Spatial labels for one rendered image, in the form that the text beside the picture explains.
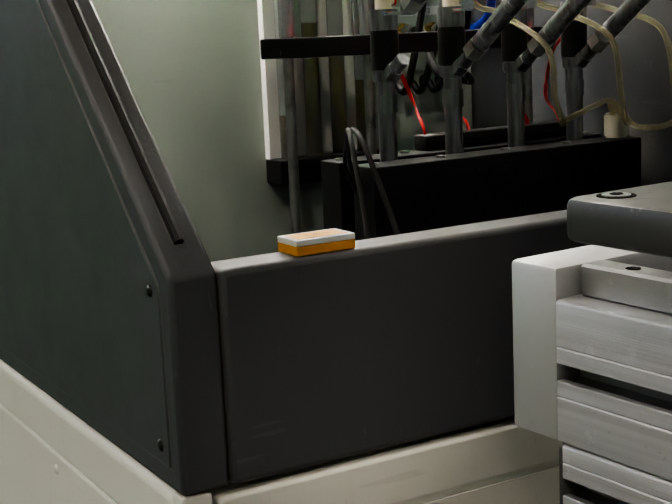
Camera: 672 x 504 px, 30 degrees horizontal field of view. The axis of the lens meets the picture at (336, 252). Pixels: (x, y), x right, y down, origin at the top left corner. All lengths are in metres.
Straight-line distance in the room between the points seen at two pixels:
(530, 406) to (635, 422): 0.07
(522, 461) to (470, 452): 0.06
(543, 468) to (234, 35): 0.65
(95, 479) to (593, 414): 0.56
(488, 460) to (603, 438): 0.42
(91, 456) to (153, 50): 0.53
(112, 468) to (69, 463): 0.13
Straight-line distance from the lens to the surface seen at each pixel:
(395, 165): 1.19
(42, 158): 1.09
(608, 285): 0.62
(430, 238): 0.97
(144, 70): 1.43
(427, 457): 1.00
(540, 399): 0.65
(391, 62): 1.22
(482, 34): 1.23
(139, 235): 0.90
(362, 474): 0.97
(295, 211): 1.42
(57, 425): 1.16
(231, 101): 1.47
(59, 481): 1.19
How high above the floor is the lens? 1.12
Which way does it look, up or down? 11 degrees down
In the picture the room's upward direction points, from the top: 3 degrees counter-clockwise
